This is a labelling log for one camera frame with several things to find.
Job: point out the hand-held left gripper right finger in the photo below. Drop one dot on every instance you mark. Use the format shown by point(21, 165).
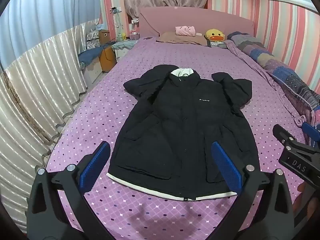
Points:
point(226, 165)

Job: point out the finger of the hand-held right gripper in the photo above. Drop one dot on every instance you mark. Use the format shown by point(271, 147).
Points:
point(283, 135)
point(311, 131)

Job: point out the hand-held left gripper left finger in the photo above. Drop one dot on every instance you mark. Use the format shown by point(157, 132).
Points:
point(95, 165)

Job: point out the black padded jacket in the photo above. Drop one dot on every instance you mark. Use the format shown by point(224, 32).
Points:
point(185, 120)

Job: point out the person's right hand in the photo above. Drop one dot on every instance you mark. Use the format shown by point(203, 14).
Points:
point(305, 190)

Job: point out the purple checked bed sheet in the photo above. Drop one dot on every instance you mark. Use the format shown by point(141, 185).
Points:
point(95, 110)

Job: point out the patchwork quilt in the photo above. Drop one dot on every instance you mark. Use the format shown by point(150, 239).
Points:
point(270, 60)

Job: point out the white satin curtain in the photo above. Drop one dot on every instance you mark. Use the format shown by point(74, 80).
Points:
point(45, 80)

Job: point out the blue cloth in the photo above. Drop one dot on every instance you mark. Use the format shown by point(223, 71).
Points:
point(90, 55)

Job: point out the grey cushion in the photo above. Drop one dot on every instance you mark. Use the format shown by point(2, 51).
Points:
point(217, 44)

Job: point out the white nightstand with green cloth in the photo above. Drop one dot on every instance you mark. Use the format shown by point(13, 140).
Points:
point(122, 47)

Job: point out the yellow duck plush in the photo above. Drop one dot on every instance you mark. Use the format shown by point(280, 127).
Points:
point(215, 35)

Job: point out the printed box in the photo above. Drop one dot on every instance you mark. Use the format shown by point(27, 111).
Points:
point(92, 40)

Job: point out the brown box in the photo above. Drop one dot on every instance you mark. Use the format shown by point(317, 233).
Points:
point(104, 37)

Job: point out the brown pillow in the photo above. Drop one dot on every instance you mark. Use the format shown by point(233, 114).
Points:
point(175, 39)

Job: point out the pink folded cloth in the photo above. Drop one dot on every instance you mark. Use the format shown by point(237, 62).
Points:
point(185, 30)

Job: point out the pink headboard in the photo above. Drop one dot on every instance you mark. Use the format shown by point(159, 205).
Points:
point(195, 20)

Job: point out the pale blue curtain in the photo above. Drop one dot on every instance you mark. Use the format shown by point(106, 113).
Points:
point(50, 10)

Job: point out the wall socket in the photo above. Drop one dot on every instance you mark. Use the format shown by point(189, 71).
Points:
point(116, 10)

